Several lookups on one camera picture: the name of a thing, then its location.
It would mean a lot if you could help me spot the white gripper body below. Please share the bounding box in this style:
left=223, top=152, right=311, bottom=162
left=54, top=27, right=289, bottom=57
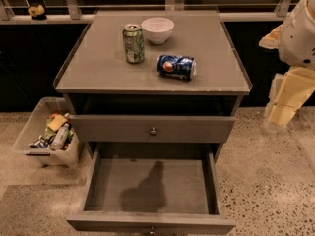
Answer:
left=269, top=66, right=315, bottom=113

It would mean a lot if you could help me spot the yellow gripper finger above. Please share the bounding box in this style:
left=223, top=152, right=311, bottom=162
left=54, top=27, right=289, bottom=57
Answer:
left=259, top=26, right=282, bottom=49
left=263, top=102, right=295, bottom=133

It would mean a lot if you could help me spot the grey drawer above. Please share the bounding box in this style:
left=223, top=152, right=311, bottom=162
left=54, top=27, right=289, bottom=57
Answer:
left=70, top=115, right=236, bottom=143
left=67, top=143, right=235, bottom=236

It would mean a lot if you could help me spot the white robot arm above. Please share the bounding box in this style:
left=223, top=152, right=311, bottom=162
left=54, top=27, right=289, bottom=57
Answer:
left=259, top=0, right=315, bottom=133

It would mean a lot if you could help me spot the grey wooden drawer cabinet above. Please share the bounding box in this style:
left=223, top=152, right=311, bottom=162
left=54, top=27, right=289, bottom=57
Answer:
left=53, top=9, right=253, bottom=165

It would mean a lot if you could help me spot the brass top drawer knob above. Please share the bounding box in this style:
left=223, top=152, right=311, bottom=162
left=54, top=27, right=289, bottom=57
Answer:
left=149, top=127, right=158, bottom=136

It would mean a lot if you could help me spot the brass drawer knob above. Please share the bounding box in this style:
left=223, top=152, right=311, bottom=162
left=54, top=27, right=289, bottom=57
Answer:
left=149, top=127, right=158, bottom=136
left=149, top=227, right=156, bottom=236

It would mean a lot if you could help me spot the brass middle drawer knob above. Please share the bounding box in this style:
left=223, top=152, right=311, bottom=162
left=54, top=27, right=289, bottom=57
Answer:
left=149, top=227, right=156, bottom=236

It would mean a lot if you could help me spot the grey top drawer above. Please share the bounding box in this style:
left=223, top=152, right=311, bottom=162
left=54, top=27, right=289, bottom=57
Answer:
left=70, top=115, right=236, bottom=143

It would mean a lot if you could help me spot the blue pepsi can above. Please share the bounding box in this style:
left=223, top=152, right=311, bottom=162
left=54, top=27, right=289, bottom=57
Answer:
left=157, top=55, right=197, bottom=81

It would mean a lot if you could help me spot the white ceramic bowl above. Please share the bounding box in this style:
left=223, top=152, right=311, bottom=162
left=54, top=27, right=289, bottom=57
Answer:
left=141, top=17, right=174, bottom=44

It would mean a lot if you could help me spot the green soda can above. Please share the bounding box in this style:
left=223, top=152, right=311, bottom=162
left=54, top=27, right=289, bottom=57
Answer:
left=122, top=24, right=145, bottom=64

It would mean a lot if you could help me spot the clear plastic bottle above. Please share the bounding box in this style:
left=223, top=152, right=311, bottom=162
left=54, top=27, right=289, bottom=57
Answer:
left=50, top=123, right=70, bottom=150

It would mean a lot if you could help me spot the yellow snack packet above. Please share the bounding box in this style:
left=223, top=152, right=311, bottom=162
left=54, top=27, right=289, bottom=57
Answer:
left=47, top=115, right=67, bottom=131

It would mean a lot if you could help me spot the clear plastic storage bin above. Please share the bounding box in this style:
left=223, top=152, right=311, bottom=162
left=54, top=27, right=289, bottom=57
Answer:
left=13, top=97, right=83, bottom=167

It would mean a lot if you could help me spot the yellow toy on ledge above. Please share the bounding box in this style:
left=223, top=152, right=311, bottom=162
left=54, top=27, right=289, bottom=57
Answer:
left=28, top=5, right=46, bottom=20

